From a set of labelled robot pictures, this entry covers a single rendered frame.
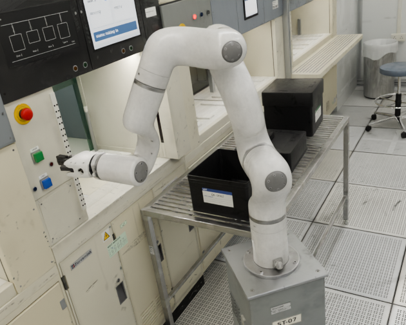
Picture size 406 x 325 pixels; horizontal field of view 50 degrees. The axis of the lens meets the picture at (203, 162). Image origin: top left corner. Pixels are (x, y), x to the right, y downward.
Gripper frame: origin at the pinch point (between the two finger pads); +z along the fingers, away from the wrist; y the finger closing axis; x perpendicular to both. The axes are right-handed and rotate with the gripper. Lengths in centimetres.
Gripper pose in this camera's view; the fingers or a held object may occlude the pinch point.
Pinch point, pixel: (62, 160)
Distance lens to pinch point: 146.2
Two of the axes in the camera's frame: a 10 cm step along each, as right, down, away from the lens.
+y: 4.9, -4.2, 7.6
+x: -1.3, -9.0, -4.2
